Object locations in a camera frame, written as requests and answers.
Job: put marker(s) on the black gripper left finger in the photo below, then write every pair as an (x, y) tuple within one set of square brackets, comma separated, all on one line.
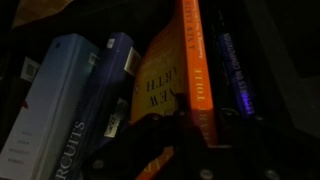
[(196, 153)]

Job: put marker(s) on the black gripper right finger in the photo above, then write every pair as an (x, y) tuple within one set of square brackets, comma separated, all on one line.
[(260, 156)]

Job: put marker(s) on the orange paperback book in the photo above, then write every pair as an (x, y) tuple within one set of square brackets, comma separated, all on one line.
[(200, 66)]

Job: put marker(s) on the black cube shelf unit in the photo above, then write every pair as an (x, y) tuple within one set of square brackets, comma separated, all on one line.
[(286, 100)]

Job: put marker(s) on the dark blue Feynman Lectures book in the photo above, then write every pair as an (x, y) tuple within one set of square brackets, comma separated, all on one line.
[(236, 76)]

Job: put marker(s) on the black book barcode stickers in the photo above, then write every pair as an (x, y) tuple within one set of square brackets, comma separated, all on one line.
[(115, 120)]

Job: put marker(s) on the light blue Circuits book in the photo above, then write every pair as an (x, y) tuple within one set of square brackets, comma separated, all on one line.
[(50, 100)]

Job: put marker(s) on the black book red mark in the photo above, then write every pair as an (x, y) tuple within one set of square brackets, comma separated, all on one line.
[(13, 100)]

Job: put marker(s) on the woven wicker basket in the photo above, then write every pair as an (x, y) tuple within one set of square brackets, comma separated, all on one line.
[(40, 11)]

